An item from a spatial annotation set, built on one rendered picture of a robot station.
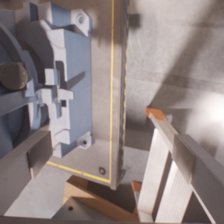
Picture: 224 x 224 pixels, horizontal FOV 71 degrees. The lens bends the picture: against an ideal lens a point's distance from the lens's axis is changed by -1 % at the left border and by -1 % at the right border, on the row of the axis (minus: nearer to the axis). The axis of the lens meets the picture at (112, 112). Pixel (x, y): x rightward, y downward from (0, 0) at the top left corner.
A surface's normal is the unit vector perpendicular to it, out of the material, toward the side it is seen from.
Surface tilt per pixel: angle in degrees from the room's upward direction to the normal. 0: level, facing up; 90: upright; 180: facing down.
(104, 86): 0
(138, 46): 0
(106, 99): 0
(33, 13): 90
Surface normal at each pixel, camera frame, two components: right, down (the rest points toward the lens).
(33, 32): -0.39, 0.24
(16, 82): 0.77, 0.18
